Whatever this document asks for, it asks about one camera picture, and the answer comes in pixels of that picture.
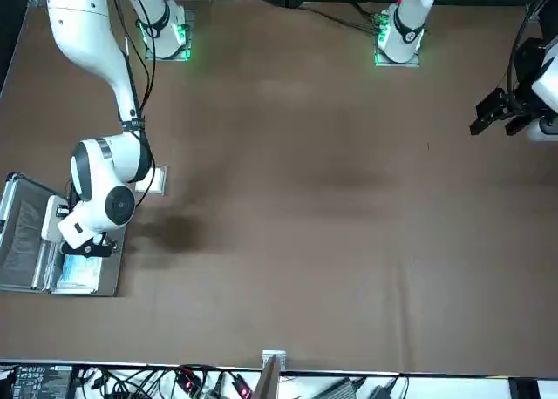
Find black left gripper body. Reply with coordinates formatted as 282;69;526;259
505;83;544;120

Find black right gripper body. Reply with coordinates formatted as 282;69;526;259
60;234;112;260

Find small black power adapter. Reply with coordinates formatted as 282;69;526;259
369;377;398;399

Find grey power adapter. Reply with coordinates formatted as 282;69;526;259
320;375;365;399

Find silver aluminium medical kit case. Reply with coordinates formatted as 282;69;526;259
0;172;131;296

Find small metal corner bracket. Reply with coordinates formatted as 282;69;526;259
262;349;288;370

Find black labelled power adapter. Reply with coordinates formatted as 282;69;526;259
11;363;74;399

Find black box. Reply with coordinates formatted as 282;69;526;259
507;376;540;399

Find white plastic-wrapped triangular bandage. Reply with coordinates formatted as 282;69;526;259
134;166;169;197

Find blue printed white packet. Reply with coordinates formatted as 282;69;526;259
52;253;105;294

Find aluminium profile beam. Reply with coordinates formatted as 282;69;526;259
254;355;281;399

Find black plug with red light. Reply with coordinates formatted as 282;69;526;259
230;374;255;399
174;366;202;395

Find tangled black cables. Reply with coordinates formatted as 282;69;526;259
73;363;262;399

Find black cable bundle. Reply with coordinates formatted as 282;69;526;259
300;2;381;37

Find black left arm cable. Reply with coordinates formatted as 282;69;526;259
507;0;558;99

